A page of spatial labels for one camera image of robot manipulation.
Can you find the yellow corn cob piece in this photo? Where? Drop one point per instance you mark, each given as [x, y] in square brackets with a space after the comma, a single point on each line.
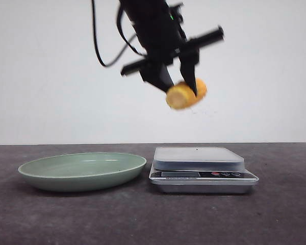
[181, 96]

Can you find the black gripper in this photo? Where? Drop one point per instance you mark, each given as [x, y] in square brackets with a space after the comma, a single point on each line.
[163, 40]

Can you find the light green plate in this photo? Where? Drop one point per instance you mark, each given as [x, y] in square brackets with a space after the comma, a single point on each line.
[82, 171]

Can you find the silver digital kitchen scale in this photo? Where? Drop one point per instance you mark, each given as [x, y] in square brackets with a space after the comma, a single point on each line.
[200, 170]

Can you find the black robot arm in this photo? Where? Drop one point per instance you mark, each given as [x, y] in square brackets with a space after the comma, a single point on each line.
[140, 10]

